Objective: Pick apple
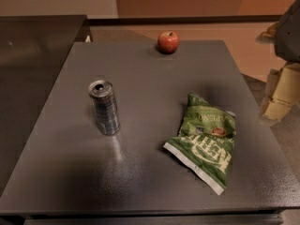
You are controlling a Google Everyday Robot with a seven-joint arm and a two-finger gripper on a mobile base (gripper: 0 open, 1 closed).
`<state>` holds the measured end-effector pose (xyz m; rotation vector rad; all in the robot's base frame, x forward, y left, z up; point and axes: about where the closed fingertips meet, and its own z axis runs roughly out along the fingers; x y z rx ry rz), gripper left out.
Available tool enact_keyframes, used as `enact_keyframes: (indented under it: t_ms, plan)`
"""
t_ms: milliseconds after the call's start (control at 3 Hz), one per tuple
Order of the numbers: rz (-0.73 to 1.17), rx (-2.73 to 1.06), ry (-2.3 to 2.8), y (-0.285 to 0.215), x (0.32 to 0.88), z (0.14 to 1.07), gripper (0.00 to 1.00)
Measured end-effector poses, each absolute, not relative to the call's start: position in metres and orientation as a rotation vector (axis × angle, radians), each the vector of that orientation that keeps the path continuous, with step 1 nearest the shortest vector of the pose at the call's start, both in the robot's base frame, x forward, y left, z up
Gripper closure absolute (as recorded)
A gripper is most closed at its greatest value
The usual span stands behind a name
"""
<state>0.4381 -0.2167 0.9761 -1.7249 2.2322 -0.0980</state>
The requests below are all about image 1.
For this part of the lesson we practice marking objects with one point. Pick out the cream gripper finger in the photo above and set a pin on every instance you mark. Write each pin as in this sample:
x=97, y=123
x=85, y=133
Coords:
x=282, y=91

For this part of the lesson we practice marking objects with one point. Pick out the red apple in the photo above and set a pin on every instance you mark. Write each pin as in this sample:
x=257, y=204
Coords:
x=168, y=42

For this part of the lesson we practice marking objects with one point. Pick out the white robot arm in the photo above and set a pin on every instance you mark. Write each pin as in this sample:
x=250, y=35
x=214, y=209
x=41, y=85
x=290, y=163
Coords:
x=287, y=36

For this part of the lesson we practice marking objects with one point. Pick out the green chip bag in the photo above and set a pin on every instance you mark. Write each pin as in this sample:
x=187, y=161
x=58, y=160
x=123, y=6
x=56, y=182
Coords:
x=205, y=141

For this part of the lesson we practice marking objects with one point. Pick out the silver drink can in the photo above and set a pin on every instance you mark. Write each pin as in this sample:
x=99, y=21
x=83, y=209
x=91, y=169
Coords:
x=105, y=106

